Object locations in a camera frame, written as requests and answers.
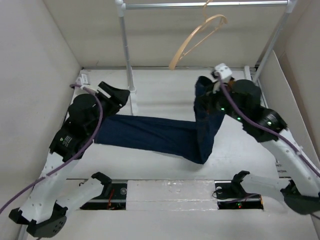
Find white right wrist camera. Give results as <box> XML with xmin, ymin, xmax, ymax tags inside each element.
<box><xmin>211</xmin><ymin>63</ymin><xmax>233</xmax><ymax>93</ymax></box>

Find beige plastic clothes hanger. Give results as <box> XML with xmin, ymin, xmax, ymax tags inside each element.
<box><xmin>168</xmin><ymin>0</ymin><xmax>228</xmax><ymax>70</ymax></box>

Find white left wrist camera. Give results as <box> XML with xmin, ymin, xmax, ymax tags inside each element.
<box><xmin>75</xmin><ymin>72</ymin><xmax>111</xmax><ymax>98</ymax></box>

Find metal clothes rack frame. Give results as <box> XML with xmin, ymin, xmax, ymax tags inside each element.
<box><xmin>114</xmin><ymin>0</ymin><xmax>299</xmax><ymax>113</ymax></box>

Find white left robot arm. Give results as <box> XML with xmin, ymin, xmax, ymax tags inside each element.
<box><xmin>9</xmin><ymin>81</ymin><xmax>130</xmax><ymax>239</ymax></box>

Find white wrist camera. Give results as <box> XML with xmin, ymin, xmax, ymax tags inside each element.
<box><xmin>211</xmin><ymin>63</ymin><xmax>233</xmax><ymax>93</ymax></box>
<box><xmin>75</xmin><ymin>72</ymin><xmax>111</xmax><ymax>98</ymax></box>

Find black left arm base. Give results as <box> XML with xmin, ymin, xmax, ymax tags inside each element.
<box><xmin>80</xmin><ymin>182</ymin><xmax>128</xmax><ymax>211</ymax></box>

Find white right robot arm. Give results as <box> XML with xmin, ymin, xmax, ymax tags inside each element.
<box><xmin>204</xmin><ymin>79</ymin><xmax>320</xmax><ymax>215</ymax></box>

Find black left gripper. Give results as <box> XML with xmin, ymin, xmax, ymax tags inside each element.
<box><xmin>91</xmin><ymin>82</ymin><xmax>132</xmax><ymax>135</ymax></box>

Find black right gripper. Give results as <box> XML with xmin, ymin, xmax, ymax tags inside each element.
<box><xmin>195</xmin><ymin>79</ymin><xmax>248</xmax><ymax>123</ymax></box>

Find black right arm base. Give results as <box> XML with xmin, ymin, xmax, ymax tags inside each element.
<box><xmin>211</xmin><ymin>180</ymin><xmax>264</xmax><ymax>210</ymax></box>

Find dark blue denim trousers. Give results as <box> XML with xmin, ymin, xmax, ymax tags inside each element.
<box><xmin>94</xmin><ymin>76</ymin><xmax>225</xmax><ymax>165</ymax></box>

